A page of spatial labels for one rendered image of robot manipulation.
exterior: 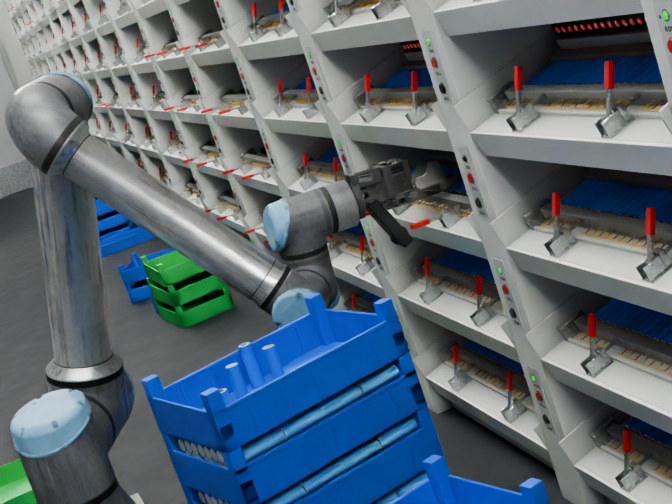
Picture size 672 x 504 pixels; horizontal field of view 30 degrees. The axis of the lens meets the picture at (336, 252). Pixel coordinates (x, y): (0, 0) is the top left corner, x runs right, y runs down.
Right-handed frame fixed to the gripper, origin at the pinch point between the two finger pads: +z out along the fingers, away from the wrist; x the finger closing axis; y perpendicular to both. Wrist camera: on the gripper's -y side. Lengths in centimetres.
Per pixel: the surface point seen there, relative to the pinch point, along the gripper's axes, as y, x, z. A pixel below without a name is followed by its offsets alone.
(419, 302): -25.7, 18.8, -6.2
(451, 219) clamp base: -4.4, -12.3, -6.3
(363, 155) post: 5.6, 31.3, -5.9
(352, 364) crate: -7, -69, -45
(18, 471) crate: -58, 110, -96
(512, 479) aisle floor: -55, -14, -8
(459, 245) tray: -8.8, -15.3, -7.2
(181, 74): 26, 241, -1
